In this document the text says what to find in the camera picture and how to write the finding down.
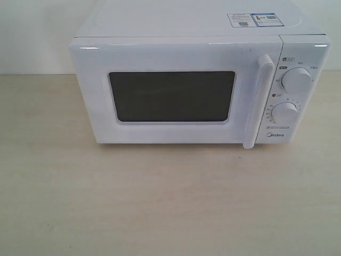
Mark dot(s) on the white microwave door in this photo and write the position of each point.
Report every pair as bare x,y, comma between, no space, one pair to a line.
176,89

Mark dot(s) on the white microwave oven body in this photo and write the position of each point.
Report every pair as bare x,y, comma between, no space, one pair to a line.
304,43

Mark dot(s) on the lower white timer knob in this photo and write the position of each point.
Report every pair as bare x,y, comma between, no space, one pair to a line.
284,113

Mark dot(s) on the upper white control knob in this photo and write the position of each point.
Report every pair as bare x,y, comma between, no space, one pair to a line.
297,80

